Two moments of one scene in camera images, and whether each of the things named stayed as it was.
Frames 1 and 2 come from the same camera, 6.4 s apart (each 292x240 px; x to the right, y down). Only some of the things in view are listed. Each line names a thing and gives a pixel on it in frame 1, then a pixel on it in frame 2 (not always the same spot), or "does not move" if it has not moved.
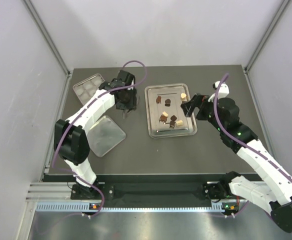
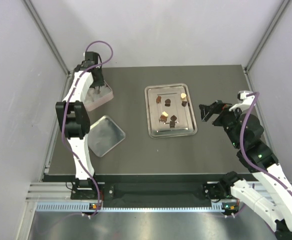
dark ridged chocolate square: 173,118 does not move
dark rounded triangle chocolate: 167,102 does not move
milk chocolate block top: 158,99 does not move
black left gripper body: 129,101 → 98,80
